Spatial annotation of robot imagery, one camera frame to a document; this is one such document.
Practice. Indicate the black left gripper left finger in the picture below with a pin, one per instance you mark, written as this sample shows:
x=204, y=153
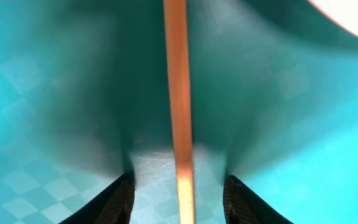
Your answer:
x=112, y=206

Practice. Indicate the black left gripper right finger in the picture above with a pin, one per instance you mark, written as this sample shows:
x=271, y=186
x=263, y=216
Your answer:
x=243, y=206

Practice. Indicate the wooden chopstick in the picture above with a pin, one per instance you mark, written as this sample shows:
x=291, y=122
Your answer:
x=176, y=34

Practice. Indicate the large pink plate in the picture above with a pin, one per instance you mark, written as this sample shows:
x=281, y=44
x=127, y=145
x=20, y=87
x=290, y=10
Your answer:
x=342, y=12

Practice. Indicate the teal plastic tray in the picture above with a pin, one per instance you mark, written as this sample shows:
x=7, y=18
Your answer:
x=84, y=98

